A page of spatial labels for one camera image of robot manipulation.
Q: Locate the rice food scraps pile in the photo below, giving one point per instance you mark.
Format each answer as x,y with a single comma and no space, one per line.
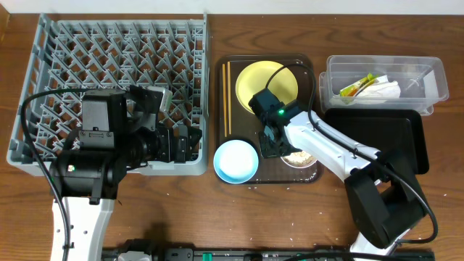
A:
299,158

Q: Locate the light blue bowl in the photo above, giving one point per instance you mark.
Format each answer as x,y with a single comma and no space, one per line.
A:
235,161

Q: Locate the yellow round plate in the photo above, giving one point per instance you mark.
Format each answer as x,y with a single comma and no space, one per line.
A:
255,76

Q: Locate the pale pink bowl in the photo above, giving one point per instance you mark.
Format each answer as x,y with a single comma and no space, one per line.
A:
312,163

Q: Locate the clear plastic waste bin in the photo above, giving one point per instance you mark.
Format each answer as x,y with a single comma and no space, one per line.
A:
422,81

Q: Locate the white paper napkin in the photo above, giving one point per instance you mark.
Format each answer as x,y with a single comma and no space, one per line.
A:
380,88

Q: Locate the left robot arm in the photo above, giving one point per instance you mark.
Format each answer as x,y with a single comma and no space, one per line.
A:
120,132

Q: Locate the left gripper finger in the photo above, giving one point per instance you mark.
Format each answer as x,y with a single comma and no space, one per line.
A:
192,153
192,135

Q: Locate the grey plastic dish rack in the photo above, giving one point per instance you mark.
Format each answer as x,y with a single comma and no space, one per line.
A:
72,57

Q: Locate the dark brown serving tray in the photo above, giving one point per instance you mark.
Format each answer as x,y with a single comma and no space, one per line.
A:
246,126

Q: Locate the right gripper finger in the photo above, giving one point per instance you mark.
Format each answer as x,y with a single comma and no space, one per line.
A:
287,149
269,150

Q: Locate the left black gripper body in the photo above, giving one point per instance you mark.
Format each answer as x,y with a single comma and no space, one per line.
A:
163,152

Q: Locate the green orange snack wrapper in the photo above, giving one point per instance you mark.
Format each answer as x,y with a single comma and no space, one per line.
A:
358,86

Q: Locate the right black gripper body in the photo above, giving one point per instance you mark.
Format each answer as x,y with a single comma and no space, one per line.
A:
264,138

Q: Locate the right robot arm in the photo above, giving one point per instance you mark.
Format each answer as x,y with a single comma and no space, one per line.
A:
384,195

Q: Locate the black rectangular waste tray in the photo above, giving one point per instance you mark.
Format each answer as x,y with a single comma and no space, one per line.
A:
386,130

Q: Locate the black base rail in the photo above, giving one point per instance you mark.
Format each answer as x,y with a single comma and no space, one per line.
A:
144,249

